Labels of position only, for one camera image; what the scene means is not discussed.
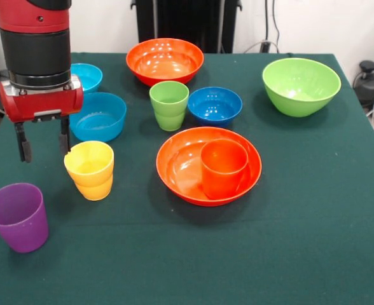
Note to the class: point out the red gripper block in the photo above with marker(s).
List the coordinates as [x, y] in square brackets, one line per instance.
[40, 105]

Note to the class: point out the yellow plastic cup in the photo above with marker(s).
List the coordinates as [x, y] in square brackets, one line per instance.
[91, 181]

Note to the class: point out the orange plastic bowl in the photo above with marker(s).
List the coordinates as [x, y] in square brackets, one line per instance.
[177, 171]
[164, 63]

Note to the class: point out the orange plastic cup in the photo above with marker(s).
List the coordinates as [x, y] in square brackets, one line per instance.
[222, 178]

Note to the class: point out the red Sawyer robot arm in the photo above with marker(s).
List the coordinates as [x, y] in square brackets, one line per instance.
[34, 47]

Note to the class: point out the blue ribbed plastic bowl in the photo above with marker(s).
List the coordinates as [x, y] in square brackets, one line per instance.
[101, 124]

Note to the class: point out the light blue plastic bowl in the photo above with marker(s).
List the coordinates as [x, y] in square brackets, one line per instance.
[90, 77]

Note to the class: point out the purple plastic cup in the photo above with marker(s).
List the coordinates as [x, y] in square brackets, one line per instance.
[21, 228]

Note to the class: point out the green plastic cup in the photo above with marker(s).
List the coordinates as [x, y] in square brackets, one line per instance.
[169, 117]

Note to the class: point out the dark blue plastic bowl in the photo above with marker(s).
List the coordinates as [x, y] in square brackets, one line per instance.
[215, 111]

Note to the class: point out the dark green tablecloth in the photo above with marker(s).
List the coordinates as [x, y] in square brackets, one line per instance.
[187, 254]

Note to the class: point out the black power plug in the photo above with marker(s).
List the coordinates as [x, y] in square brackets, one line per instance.
[265, 47]

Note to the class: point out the green plastic bowl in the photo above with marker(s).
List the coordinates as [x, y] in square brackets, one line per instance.
[301, 82]

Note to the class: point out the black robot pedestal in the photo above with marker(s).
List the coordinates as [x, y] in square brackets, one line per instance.
[187, 25]

